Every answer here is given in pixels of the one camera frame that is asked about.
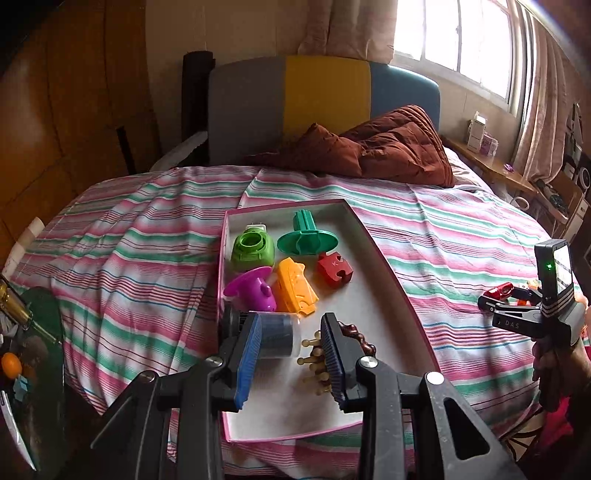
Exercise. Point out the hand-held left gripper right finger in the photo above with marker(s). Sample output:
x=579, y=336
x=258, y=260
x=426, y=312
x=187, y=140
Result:
x=330, y=355

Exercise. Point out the white paper leaflet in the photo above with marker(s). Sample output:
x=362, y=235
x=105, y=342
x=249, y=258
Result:
x=16, y=429

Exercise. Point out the beige patterned curtain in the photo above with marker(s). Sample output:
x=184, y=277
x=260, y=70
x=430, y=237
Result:
x=540, y=115
x=351, y=27

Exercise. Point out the pale pink pillow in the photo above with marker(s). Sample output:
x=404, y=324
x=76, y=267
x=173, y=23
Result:
x=461, y=173

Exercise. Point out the person's red clothing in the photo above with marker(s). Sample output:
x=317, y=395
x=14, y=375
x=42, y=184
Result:
x=563, y=424

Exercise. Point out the person's right forearm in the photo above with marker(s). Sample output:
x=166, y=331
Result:
x=579, y=364

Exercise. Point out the striped bedsheet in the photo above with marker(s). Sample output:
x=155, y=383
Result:
x=138, y=240

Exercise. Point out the glass jar with gold contents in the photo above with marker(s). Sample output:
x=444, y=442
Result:
x=14, y=300

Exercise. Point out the shelf with speakers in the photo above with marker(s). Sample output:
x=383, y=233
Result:
x=579, y=152

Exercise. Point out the wooden wardrobe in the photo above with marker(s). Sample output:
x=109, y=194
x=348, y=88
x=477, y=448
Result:
x=69, y=115

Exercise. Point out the grey yellow blue headboard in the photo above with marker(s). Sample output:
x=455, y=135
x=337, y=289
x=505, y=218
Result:
x=323, y=92

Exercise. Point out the window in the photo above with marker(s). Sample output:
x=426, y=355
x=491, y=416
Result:
x=461, y=41

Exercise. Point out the small blue block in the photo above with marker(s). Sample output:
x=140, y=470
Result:
x=21, y=387

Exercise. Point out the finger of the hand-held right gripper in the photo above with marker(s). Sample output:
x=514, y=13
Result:
x=526, y=297
x=512, y=323

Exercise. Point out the black rolled mat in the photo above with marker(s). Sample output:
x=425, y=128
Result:
x=196, y=92

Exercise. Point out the red puzzle piece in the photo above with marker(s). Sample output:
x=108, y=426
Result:
x=333, y=270

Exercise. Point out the wooden massage comb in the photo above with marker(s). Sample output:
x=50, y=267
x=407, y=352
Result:
x=311, y=364

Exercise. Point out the round green glass table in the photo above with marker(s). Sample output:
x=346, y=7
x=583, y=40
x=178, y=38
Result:
x=41, y=323

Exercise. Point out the white carton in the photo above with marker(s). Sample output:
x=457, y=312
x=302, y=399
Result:
x=478, y=131

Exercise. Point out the pink-edged white box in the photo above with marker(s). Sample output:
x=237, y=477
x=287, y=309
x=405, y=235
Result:
x=369, y=332

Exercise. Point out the orange fruit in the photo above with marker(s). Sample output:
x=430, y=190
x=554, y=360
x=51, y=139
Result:
x=10, y=364

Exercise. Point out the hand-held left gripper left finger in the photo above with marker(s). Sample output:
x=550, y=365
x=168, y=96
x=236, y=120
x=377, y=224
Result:
x=244, y=364

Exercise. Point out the purple plastic toy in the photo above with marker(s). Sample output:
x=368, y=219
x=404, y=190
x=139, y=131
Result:
x=251, y=293

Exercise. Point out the green plastic spool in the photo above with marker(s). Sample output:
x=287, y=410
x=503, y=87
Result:
x=307, y=237

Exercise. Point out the wooden desk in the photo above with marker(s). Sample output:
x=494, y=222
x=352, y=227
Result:
x=494, y=166

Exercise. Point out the small purple box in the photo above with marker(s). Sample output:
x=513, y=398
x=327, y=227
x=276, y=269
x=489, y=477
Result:
x=490, y=145

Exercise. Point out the brown quilt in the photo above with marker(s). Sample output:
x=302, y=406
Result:
x=392, y=147

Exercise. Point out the orange plastic piece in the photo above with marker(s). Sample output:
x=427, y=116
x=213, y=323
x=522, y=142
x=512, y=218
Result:
x=295, y=286

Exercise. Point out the person's right hand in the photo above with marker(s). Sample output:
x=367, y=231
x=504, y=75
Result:
x=547, y=369

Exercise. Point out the white bed side rail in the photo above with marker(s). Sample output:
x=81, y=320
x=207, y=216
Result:
x=180, y=154

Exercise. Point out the red toy car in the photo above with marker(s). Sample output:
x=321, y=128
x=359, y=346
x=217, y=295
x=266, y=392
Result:
x=498, y=292

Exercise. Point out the light green plastic toy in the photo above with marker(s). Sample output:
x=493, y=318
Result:
x=251, y=251

